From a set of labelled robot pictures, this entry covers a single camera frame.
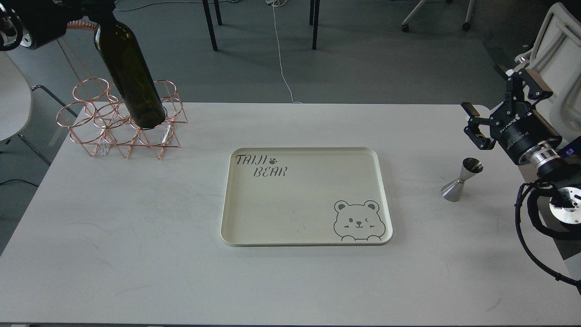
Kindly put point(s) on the white office chair base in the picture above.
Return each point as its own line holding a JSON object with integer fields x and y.
{"x": 435, "y": 12}

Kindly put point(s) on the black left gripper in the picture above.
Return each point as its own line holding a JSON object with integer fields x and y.
{"x": 46, "y": 20}

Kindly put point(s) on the cream bear print tray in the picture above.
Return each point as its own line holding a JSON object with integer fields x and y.
{"x": 305, "y": 197}

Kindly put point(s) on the white chair at left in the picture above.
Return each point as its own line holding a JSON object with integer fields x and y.
{"x": 16, "y": 103}

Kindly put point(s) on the copper wire bottle rack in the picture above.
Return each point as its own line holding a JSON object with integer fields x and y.
{"x": 106, "y": 123}

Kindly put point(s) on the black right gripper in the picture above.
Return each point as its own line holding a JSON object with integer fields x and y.
{"x": 523, "y": 130}

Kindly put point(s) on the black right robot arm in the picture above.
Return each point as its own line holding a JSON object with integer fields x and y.
{"x": 563, "y": 176}

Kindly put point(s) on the white mesh office chair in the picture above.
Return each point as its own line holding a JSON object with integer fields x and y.
{"x": 556, "y": 56}

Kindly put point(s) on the dark green wine bottle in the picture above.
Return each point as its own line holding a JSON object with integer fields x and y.
{"x": 124, "y": 60}

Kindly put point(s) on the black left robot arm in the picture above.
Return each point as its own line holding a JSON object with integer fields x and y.
{"x": 11, "y": 28}

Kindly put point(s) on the silver metal jigger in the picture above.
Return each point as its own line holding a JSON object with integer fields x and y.
{"x": 453, "y": 190}

